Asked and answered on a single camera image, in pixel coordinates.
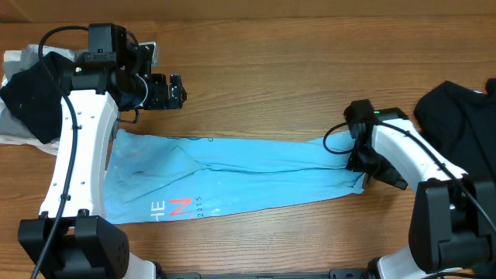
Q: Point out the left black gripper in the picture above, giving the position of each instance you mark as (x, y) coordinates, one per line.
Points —
(160, 100)

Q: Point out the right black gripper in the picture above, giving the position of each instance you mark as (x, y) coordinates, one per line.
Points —
(369, 163)

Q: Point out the light blue printed t-shirt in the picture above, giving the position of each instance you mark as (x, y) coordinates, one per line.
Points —
(162, 179)

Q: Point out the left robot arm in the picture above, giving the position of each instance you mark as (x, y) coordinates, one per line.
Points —
(70, 238)

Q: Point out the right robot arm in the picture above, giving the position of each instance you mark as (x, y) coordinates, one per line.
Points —
(453, 219)

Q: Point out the black t-shirt under blue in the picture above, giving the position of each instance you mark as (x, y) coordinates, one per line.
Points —
(460, 124)

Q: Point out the folded black shirt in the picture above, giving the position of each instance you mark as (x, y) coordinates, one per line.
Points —
(32, 97)

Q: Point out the folded grey shirt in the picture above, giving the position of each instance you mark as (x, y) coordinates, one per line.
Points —
(30, 103)

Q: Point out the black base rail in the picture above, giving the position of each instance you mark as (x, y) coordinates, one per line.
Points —
(352, 273)

